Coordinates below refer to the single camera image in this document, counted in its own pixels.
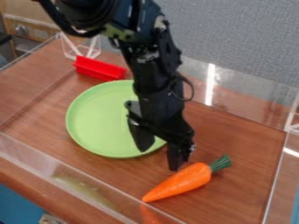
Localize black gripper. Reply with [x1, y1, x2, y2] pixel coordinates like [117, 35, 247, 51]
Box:
[124, 93, 196, 172]

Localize orange toy carrot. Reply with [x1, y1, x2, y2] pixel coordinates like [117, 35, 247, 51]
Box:
[141, 155, 231, 202]

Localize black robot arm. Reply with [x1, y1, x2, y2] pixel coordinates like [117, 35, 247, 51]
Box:
[33, 0, 195, 171]

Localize green round plate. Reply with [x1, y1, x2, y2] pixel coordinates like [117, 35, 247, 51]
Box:
[65, 80, 165, 158]

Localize clear acrylic tray walls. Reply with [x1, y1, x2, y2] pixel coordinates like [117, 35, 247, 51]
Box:
[0, 38, 299, 224]

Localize red plastic block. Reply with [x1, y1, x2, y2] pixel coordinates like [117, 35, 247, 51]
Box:
[73, 56, 127, 81]

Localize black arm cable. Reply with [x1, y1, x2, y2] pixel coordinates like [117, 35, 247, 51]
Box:
[168, 73, 195, 102]

